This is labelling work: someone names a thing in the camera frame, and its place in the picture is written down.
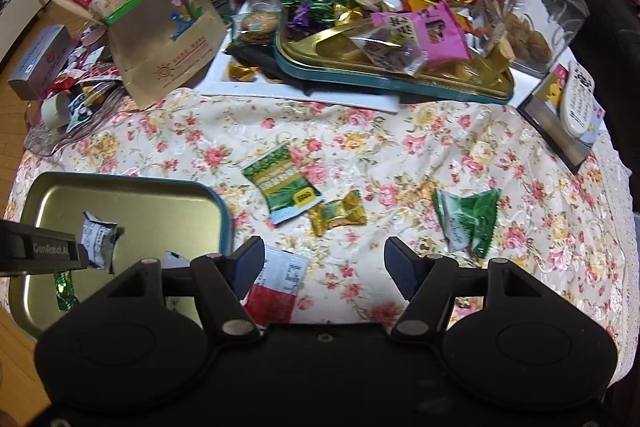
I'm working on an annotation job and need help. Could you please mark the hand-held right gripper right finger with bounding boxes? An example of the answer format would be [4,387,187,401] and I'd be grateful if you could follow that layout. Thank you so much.
[384,237,543,343]

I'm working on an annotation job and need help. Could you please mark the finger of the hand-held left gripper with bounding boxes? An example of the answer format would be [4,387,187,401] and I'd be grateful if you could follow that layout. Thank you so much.
[65,234,91,270]

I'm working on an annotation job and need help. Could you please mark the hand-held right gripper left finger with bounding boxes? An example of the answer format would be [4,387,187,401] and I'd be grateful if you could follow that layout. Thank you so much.
[106,236,266,339]

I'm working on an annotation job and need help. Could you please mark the white and black packet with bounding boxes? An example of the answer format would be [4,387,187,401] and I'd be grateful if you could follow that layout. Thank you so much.
[81,210,120,273]

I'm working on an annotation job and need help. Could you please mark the green candy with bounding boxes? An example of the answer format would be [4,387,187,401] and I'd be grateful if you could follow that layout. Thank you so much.
[54,271,78,312]

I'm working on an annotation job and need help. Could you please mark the plain white packet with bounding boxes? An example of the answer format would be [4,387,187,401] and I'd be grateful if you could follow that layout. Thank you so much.
[164,249,193,269]

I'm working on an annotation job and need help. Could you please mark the green and white packet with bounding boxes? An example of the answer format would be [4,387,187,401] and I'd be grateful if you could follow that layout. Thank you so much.
[432,188,502,259]

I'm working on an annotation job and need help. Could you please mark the gold candy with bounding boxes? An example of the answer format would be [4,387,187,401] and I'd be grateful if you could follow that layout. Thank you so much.
[307,189,367,237]

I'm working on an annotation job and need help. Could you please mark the teal rimmed metal tray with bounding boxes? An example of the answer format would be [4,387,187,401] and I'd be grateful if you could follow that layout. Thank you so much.
[5,172,233,340]

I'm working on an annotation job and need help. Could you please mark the green yellow snack packet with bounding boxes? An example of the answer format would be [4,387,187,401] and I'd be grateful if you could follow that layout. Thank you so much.
[241,144,321,228]

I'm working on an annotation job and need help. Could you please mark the clear packet of brown snacks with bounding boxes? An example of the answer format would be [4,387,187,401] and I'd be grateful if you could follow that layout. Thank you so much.
[350,19,431,75]

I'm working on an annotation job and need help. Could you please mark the red and white packet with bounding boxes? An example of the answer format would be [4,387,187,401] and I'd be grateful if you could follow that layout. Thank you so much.
[245,244,311,325]

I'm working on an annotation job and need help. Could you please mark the floral tablecloth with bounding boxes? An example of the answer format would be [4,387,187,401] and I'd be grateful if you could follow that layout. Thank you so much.
[10,87,636,378]

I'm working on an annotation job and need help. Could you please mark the clear glass dish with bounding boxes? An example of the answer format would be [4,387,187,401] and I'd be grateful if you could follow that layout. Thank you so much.
[25,72,131,158]

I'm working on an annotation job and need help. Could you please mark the blue and white packet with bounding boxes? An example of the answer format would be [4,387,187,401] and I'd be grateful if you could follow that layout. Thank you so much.
[65,99,96,132]

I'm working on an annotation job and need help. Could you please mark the small white paper cup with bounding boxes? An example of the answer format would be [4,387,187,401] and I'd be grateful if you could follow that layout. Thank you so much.
[41,93,71,128]

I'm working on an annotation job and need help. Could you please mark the red snack packet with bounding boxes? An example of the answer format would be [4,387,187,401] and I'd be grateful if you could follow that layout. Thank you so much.
[50,67,121,92]

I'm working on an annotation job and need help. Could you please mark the white board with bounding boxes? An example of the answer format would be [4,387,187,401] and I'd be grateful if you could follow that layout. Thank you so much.
[192,0,401,114]

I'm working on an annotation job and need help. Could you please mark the silver box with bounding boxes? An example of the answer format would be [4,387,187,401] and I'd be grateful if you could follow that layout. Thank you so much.
[7,25,76,100]

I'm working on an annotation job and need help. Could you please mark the gold foil chocolates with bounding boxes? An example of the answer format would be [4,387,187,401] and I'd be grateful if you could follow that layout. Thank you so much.
[227,62,283,82]

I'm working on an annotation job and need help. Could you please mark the teal and gold candy tray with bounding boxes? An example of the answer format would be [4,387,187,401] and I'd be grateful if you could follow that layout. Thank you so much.
[274,0,516,105]

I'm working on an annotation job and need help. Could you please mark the dark snack packet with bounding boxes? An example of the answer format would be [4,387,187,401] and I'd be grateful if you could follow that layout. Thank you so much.
[222,42,281,68]

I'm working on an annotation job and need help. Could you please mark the box with yellow chick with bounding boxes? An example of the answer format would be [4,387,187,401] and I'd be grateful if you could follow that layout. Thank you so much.
[516,62,606,172]

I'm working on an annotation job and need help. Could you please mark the pink snack packet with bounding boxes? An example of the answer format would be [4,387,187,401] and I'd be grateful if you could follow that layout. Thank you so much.
[367,0,473,68]

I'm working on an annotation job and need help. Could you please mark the clear jar with cookies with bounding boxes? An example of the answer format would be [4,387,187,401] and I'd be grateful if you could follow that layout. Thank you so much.
[235,0,291,45]

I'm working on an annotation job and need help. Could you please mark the brown paper bag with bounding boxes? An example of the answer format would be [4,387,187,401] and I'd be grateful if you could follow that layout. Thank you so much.
[45,0,228,110]

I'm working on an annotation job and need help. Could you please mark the large clear plastic jar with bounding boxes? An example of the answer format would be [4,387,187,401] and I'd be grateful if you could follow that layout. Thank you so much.
[492,0,591,75]

